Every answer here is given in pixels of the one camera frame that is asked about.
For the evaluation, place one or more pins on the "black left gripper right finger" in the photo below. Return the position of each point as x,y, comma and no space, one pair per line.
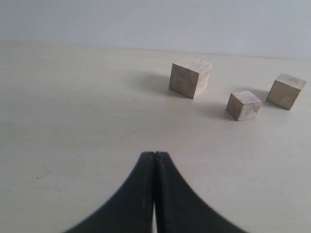
178,208

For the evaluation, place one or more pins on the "smallest wooden cube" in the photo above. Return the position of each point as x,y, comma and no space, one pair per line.
243,105

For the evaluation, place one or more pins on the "second largest wooden cube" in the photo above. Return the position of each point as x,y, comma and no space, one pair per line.
189,76

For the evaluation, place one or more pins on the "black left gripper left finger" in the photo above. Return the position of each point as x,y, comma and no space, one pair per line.
130,209

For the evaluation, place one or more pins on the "third largest wooden cube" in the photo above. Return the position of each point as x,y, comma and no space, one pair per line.
285,90

